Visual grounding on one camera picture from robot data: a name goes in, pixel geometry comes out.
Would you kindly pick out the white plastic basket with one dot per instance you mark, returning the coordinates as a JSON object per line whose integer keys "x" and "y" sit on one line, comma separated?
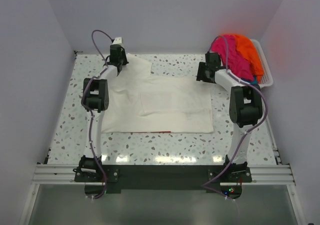
{"x": 267, "y": 79}

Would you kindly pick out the orange t shirt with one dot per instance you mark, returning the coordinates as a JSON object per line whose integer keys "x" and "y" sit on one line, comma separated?
{"x": 247, "y": 49}

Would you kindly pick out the white t shirt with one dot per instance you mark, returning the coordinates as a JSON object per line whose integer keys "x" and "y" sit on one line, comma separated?
{"x": 140, "y": 102}

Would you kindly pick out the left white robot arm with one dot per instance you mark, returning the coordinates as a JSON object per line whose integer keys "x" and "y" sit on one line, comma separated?
{"x": 95, "y": 100}

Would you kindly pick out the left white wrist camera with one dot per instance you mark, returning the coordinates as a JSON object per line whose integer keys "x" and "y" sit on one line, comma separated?
{"x": 118, "y": 41}

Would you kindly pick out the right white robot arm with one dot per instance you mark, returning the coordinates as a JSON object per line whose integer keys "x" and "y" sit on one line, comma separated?
{"x": 245, "y": 111}

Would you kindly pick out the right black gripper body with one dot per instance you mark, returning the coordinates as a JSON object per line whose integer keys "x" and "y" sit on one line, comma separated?
{"x": 202, "y": 74}

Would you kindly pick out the blue t shirt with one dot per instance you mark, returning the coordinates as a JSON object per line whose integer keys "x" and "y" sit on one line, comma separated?
{"x": 255, "y": 81}

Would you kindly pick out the pink t shirt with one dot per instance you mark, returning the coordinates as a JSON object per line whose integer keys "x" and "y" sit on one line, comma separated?
{"x": 231, "y": 58}

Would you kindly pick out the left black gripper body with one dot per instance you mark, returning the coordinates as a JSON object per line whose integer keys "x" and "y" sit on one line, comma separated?
{"x": 123, "y": 59}

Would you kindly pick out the aluminium rail frame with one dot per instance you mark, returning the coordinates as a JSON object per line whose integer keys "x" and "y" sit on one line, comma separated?
{"x": 55, "y": 198}

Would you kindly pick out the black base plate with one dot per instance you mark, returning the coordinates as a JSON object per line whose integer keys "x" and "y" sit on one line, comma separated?
{"x": 117, "y": 178}

